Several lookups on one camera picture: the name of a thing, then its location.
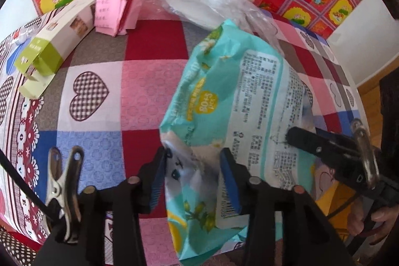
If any white green cardboard box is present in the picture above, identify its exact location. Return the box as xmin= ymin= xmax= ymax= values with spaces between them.
xmin=15 ymin=0 xmax=100 ymax=98

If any pink paper packet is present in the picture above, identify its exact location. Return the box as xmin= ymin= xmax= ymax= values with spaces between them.
xmin=94 ymin=0 xmax=145 ymax=36

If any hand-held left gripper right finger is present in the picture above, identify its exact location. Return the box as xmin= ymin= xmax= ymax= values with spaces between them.
xmin=219 ymin=148 xmax=355 ymax=266

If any teal wet wipes packet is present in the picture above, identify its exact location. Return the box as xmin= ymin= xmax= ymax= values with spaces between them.
xmin=159 ymin=19 xmax=317 ymax=263

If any checked heart bed blanket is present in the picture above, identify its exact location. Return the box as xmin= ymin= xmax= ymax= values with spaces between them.
xmin=0 ymin=15 xmax=365 ymax=266

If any metal spring clamp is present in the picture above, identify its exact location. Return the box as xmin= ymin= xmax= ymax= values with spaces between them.
xmin=45 ymin=146 xmax=85 ymax=243
xmin=350 ymin=119 xmax=380 ymax=189

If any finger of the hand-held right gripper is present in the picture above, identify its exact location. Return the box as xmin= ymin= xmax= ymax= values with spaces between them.
xmin=286 ymin=127 xmax=360 ymax=161

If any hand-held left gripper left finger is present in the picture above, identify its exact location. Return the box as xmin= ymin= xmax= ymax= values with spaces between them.
xmin=33 ymin=147 xmax=167 ymax=266

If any dark polka dot cloth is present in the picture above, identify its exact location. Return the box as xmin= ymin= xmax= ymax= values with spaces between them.
xmin=0 ymin=222 xmax=44 ymax=257

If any person's right hand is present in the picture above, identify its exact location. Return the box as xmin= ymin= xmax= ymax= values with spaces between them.
xmin=347 ymin=202 xmax=395 ymax=237

